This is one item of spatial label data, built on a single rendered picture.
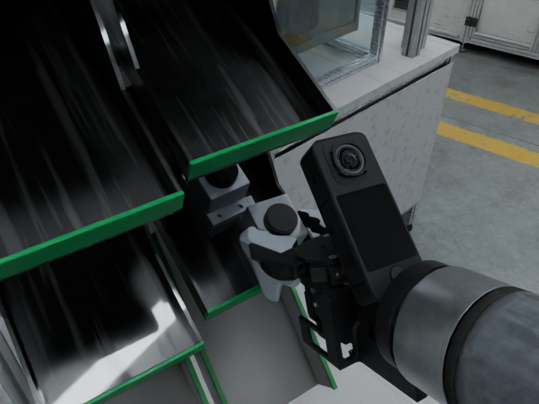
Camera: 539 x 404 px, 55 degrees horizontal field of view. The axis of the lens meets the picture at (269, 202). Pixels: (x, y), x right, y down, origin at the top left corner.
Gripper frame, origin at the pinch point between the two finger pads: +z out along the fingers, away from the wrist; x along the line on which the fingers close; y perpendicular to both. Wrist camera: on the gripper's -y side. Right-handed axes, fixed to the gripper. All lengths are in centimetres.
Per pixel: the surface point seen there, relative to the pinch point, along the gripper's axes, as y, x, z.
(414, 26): -14, 102, 90
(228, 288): 5.5, -5.3, 1.8
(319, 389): 34.6, 10.4, 18.0
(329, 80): -3, 68, 90
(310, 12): -22, 56, 77
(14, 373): 8.5, -25.1, 7.7
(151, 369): 7.0, -14.6, -3.6
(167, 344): 7.0, -12.5, -0.9
